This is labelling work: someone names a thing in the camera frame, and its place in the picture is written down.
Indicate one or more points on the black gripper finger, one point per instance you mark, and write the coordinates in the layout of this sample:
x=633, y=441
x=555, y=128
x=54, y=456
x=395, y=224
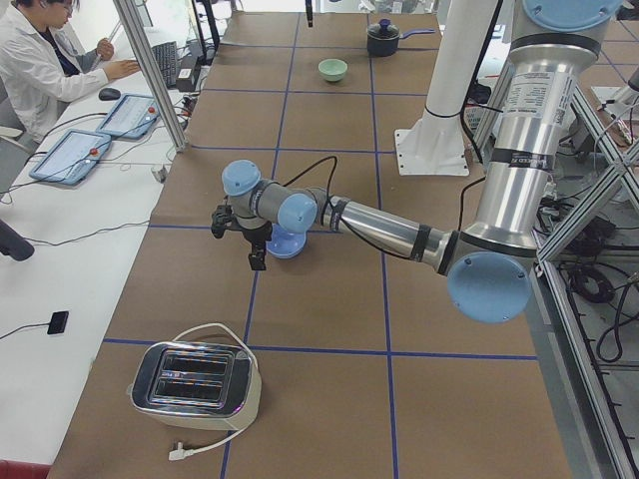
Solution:
x=309, y=6

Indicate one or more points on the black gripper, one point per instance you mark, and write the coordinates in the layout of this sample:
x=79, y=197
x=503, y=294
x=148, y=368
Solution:
x=255, y=235

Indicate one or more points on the blue bowl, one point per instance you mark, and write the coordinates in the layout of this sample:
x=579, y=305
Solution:
x=284, y=244

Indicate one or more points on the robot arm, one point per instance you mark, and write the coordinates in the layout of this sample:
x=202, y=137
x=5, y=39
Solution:
x=486, y=264

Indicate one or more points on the green bowl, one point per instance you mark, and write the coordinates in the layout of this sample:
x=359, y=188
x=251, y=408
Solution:
x=332, y=70

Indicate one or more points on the dark blue saucepan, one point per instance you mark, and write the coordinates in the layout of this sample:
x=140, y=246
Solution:
x=383, y=37

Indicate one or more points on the white chrome toaster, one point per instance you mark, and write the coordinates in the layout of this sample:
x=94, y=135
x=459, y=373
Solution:
x=198, y=385

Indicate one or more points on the black keyboard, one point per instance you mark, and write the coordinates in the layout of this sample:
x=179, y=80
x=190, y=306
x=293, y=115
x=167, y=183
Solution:
x=166, y=56

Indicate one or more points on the blue teach pendant far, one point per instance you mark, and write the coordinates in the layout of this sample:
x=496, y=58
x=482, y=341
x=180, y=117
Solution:
x=130, y=118

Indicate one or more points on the blue teach pendant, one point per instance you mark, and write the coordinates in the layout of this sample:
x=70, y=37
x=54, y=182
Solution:
x=72, y=158
x=130, y=118

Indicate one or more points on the blue teach pendant near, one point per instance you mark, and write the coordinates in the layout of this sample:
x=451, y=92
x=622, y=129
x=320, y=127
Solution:
x=72, y=158

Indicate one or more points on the small black box device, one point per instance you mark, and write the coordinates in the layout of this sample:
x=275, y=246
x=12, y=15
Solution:
x=58, y=322

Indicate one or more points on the black computer mouse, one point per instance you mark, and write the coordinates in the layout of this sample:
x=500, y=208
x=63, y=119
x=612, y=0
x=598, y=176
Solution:
x=109, y=94

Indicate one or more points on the person in white coat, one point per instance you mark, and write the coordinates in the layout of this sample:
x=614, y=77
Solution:
x=42, y=71

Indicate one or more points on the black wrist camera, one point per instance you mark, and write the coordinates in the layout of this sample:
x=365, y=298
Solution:
x=223, y=220

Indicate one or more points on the aluminium frame post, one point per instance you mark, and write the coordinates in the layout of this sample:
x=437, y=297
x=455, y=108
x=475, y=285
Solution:
x=133, y=26

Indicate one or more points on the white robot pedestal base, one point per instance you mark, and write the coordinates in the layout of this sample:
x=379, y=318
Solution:
x=434, y=145

